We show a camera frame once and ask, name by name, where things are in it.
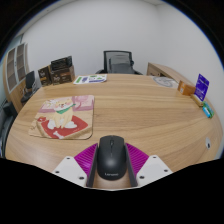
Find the wooden side desk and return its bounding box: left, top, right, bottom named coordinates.
left=146, top=62, right=196, bottom=88

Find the round grey patterned disc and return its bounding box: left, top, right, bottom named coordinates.
left=153, top=76, right=179, bottom=90

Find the wooden glass-door shelf cabinet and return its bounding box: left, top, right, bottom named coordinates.
left=2, top=42, right=31, bottom=113

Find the green flat packet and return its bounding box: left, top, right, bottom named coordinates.
left=203, top=101, right=215, bottom=118

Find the black mesh office chair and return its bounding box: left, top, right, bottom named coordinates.
left=95, top=50, right=143, bottom=75

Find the small orange-brown box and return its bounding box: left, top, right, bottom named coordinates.
left=176, top=79, right=197, bottom=97

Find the small beige box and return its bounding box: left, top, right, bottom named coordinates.
left=190, top=93, right=205, bottom=108

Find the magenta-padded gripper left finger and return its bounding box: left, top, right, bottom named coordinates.
left=51, top=143, right=99, bottom=188

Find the cartoon dog print mouse pad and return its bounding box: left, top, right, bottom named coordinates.
left=28, top=94, right=96, bottom=141

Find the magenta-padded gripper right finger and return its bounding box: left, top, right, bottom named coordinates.
left=124, top=142, right=174, bottom=188

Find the small brown cardboard box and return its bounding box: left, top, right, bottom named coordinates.
left=37, top=65, right=53, bottom=87

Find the large brown cardboard box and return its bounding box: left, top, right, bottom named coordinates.
left=48, top=65, right=76, bottom=86

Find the black computer mouse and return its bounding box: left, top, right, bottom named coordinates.
left=96, top=134, right=128, bottom=182

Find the small blue packet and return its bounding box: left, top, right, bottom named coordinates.
left=201, top=105, right=213, bottom=119

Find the white printed paper sheet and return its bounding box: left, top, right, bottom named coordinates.
left=73, top=74, right=108, bottom=85

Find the black visitor chair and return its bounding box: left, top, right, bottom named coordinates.
left=20, top=70, right=38, bottom=106

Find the black open-top box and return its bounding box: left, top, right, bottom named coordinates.
left=50, top=55, right=73, bottom=72

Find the purple standing card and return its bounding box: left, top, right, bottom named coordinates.
left=194, top=73, right=211, bottom=102

